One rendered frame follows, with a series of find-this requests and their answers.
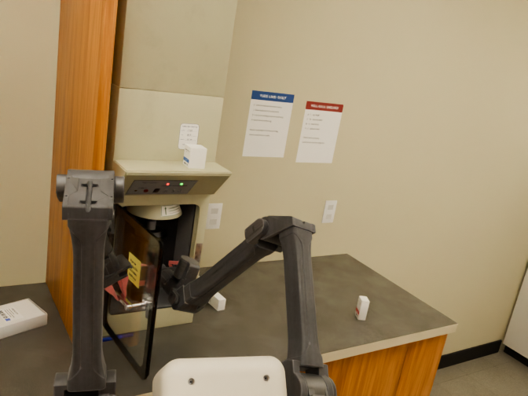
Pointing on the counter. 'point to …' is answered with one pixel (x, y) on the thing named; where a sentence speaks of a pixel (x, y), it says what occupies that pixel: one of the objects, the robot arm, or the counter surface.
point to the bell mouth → (155, 212)
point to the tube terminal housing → (162, 151)
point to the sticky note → (134, 270)
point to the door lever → (130, 302)
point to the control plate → (161, 186)
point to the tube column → (174, 45)
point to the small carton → (195, 156)
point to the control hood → (174, 168)
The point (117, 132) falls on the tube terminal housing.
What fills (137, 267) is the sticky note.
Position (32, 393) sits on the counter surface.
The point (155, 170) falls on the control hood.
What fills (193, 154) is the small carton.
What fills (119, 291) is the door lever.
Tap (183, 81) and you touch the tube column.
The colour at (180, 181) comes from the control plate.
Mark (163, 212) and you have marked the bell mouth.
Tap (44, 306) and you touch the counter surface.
